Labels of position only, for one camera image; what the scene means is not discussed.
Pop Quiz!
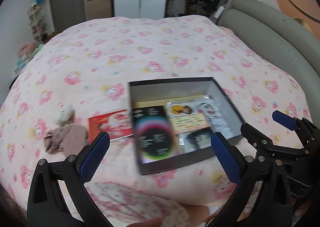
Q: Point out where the black cardboard box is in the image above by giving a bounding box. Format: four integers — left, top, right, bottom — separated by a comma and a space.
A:
127, 77, 245, 176

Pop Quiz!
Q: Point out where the grey door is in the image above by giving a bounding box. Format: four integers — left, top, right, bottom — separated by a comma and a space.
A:
49, 0, 87, 34

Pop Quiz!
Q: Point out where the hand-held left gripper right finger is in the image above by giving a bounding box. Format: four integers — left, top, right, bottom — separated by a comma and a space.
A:
211, 131, 293, 227

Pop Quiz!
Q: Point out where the grey green padded headboard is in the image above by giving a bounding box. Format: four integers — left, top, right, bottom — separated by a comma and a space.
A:
216, 0, 320, 108

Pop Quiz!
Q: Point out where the black photo card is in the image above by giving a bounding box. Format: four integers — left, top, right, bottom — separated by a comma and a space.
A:
179, 128, 218, 154

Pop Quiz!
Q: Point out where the person's bare leg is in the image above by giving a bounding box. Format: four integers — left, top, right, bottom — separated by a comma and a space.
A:
185, 204, 225, 227

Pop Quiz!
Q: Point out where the black booklet with rainbow ring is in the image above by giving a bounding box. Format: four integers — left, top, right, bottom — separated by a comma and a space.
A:
131, 105, 183, 165

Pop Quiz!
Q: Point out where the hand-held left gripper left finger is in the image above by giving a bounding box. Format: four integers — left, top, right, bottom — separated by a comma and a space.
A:
26, 131, 113, 227

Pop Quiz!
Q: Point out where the white storage rack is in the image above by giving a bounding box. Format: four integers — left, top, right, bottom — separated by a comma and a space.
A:
27, 3, 49, 43

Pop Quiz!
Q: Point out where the silver cartoon packet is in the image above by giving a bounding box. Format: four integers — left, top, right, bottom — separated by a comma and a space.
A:
197, 96, 232, 137

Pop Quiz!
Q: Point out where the pink printed blanket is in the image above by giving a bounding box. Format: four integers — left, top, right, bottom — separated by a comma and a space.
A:
0, 16, 313, 207

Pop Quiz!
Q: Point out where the red and gold card packet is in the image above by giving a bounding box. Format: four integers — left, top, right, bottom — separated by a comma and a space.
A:
87, 110, 134, 142

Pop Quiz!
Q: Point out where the person's pink printed pajamas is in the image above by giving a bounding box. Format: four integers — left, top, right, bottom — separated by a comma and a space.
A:
85, 181, 190, 227

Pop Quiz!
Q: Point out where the white fluffy cloth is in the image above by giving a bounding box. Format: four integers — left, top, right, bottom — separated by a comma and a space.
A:
54, 105, 75, 126

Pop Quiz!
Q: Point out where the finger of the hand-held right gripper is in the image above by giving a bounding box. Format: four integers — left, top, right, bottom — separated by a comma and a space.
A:
272, 110, 316, 149
240, 122, 304, 159

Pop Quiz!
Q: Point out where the pile of pastel boxes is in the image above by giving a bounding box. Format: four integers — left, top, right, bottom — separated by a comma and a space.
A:
15, 41, 44, 73

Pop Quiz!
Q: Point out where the pink beige garment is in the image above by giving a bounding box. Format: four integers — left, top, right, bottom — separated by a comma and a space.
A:
44, 124, 90, 154

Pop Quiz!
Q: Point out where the yellow cartoon card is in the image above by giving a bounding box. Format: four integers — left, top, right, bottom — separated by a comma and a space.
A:
166, 102, 208, 134

